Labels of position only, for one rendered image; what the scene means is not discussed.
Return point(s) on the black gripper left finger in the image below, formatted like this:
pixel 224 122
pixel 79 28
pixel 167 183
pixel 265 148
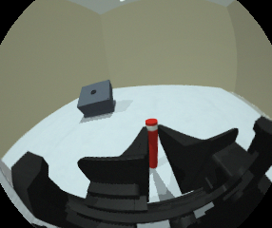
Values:
pixel 131 165

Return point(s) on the grey sloped panel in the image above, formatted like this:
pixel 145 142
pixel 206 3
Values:
pixel 96 99

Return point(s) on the red peg with white band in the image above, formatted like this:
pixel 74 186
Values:
pixel 153 146

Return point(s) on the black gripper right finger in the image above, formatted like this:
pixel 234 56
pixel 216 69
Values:
pixel 188 155

